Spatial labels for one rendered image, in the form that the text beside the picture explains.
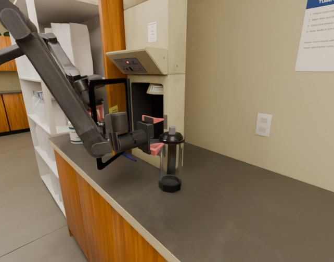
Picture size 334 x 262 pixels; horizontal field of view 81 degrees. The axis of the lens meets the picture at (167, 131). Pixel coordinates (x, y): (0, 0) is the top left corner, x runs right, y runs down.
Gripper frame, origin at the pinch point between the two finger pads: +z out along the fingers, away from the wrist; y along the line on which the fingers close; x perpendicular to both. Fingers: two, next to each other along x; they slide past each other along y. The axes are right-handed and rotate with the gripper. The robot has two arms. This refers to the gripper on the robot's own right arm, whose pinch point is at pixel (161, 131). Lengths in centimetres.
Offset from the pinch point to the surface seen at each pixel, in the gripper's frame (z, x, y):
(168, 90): 12.4, 8.9, 14.4
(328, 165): 55, -45, -17
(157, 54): 6.5, 8.8, 28.7
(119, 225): -15.1, 11.4, -41.8
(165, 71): 10.3, 8.8, 22.2
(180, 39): 19.5, 8.7, 35.2
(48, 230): -28, 132, -118
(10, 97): -3, 511, -27
